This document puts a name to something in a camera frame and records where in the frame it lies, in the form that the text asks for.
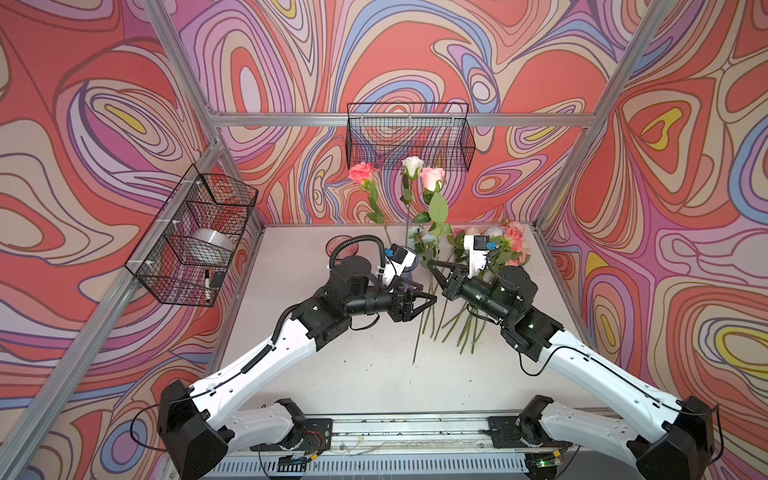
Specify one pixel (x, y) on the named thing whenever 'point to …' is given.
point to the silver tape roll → (213, 241)
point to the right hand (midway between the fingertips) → (428, 271)
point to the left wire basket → (184, 254)
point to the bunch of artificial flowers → (456, 322)
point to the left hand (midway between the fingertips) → (431, 295)
